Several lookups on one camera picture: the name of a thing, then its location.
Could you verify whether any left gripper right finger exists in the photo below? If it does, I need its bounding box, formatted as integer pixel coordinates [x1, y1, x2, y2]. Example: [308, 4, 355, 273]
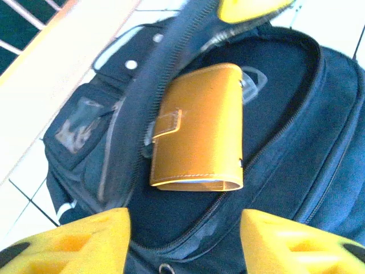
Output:
[241, 210, 365, 274]

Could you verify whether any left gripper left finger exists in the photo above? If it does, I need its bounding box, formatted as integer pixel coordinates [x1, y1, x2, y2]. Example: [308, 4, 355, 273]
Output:
[0, 207, 132, 274]

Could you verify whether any navy blue backpack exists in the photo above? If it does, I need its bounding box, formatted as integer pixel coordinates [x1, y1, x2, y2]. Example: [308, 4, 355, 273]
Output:
[42, 8, 365, 274]

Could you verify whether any yellow leather wallet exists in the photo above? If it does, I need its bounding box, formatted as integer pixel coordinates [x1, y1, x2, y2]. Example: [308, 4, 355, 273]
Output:
[149, 63, 245, 192]

